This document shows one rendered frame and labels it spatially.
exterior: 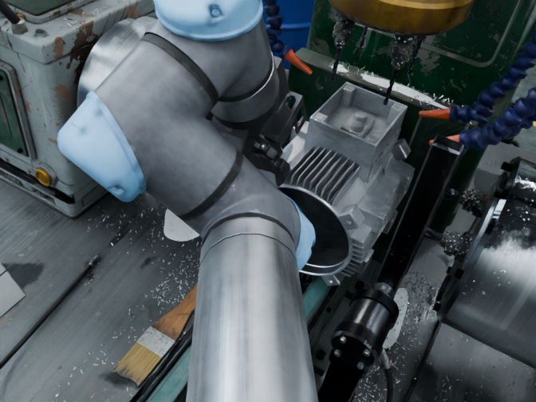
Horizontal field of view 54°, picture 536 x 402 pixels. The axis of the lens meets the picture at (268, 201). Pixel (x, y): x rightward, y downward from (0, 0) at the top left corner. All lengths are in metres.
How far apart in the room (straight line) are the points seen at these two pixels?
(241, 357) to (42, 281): 0.71
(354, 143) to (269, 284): 0.40
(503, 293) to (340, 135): 0.28
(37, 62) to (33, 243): 0.33
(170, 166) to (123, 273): 0.58
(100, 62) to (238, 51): 0.45
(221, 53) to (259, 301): 0.19
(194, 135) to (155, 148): 0.03
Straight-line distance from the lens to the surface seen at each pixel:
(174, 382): 0.71
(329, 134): 0.72
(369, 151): 0.71
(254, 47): 0.43
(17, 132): 1.00
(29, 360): 0.89
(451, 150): 0.55
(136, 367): 0.85
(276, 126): 0.57
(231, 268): 0.35
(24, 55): 0.88
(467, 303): 0.69
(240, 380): 0.28
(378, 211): 0.71
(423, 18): 0.62
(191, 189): 0.40
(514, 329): 0.71
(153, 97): 0.39
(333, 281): 0.77
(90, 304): 0.93
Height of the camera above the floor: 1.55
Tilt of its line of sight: 44 degrees down
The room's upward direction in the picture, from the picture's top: 9 degrees clockwise
